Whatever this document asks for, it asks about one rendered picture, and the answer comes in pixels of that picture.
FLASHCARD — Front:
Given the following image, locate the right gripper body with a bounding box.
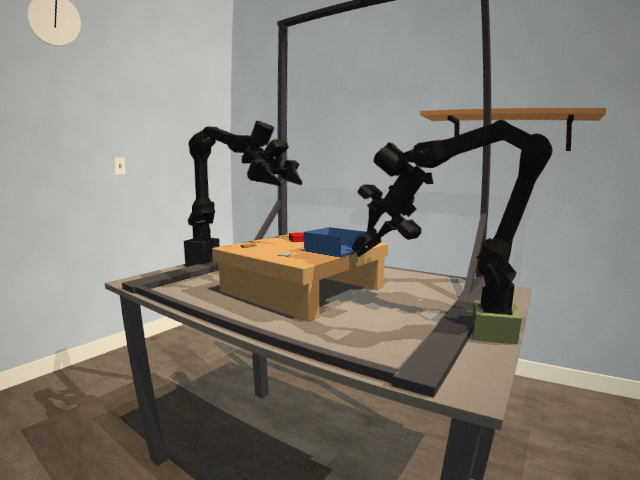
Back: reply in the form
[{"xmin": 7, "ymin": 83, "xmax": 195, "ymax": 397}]
[{"xmin": 247, "ymin": 151, "xmax": 299, "ymax": 181}]

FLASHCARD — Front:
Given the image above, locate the blue open tray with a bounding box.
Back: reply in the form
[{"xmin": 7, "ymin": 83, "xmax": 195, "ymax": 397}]
[{"xmin": 303, "ymin": 227, "xmax": 360, "ymax": 257}]

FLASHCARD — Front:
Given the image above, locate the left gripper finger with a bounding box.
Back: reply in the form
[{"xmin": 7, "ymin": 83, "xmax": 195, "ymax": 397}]
[
  {"xmin": 375, "ymin": 221, "xmax": 398, "ymax": 240},
  {"xmin": 367, "ymin": 204, "xmax": 386, "ymax": 231}
]

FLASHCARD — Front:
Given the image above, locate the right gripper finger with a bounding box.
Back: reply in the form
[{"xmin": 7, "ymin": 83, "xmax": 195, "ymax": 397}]
[
  {"xmin": 255, "ymin": 163, "xmax": 282, "ymax": 186},
  {"xmin": 285, "ymin": 164, "xmax": 303, "ymax": 185}
]

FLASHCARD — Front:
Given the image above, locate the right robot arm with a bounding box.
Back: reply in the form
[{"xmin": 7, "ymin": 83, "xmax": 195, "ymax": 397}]
[{"xmin": 188, "ymin": 121, "xmax": 288, "ymax": 242}]

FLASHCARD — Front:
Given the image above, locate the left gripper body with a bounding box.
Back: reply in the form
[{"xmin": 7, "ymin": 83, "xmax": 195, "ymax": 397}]
[{"xmin": 357, "ymin": 183, "xmax": 422, "ymax": 240}]

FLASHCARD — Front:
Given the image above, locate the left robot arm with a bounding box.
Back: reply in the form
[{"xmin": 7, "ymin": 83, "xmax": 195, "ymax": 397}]
[{"xmin": 373, "ymin": 120, "xmax": 553, "ymax": 315}]

